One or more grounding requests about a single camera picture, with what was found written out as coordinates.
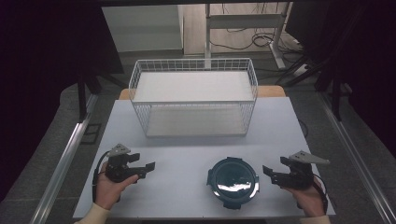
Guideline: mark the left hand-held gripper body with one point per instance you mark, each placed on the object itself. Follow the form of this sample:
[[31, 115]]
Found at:
[[118, 166]]

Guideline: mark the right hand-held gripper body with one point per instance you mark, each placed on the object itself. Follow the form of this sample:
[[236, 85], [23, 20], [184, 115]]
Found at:
[[297, 174]]

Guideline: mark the round dark green lidded container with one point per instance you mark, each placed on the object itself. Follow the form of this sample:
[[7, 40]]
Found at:
[[233, 182]]

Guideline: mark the person's left hand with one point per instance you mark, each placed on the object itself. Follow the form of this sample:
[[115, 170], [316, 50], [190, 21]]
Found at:
[[110, 188]]

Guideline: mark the person's right hand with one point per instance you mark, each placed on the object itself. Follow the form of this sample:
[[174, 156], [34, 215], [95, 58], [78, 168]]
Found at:
[[306, 199]]

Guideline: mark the black floor grate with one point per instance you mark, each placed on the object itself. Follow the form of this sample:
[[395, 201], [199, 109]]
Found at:
[[91, 133]]

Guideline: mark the wooden board under table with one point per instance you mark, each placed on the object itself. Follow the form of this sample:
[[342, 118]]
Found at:
[[270, 91]]

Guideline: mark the black stand leg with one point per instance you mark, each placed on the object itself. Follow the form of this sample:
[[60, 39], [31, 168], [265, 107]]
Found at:
[[336, 96], [82, 96]]

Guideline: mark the silver aluminium rail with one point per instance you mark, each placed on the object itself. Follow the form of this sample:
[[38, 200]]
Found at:
[[60, 169], [358, 155]]

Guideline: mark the white metal desk frame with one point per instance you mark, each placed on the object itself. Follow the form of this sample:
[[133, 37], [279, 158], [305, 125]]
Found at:
[[246, 28]]

